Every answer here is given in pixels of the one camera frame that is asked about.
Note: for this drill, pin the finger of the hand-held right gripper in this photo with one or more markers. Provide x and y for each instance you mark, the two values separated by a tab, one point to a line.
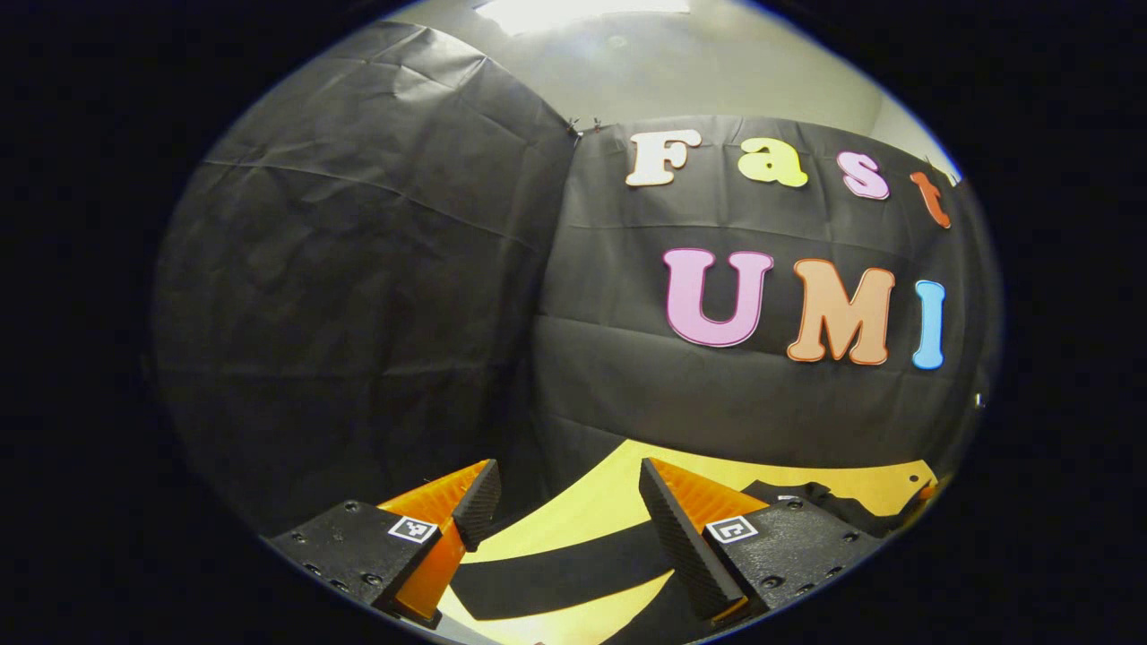
928	493

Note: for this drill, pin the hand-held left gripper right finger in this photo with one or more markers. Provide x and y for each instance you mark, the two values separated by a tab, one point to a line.
681	537

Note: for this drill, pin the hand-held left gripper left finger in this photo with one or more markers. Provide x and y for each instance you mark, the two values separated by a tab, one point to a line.
479	506

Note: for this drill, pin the black buttoned garment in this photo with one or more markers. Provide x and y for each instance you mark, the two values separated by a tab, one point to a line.
556	573

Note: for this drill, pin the black backdrop cloth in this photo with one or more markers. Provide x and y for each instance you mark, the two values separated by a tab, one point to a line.
358	296

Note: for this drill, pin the ceiling light panel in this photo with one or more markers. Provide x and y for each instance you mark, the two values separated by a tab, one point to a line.
573	11

